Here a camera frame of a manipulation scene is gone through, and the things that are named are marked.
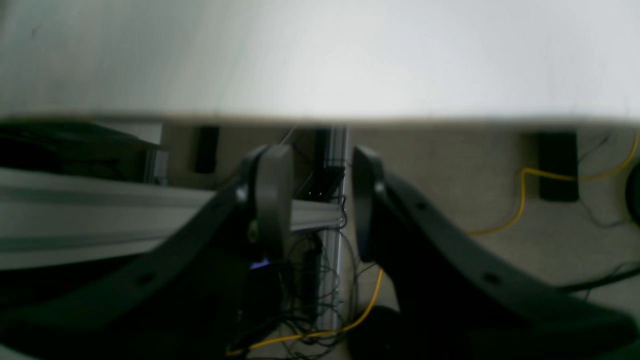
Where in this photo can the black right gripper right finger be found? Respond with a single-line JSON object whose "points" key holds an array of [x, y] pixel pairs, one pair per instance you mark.
{"points": [[458, 301]]}

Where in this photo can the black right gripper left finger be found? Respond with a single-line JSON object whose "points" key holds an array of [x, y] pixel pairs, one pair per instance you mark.
{"points": [[181, 300]]}

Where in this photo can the black power strip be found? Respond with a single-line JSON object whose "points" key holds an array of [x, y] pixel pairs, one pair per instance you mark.
{"points": [[558, 154]]}

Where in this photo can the aluminium frame rail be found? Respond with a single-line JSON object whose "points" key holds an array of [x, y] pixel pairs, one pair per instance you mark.
{"points": [[65, 225]]}

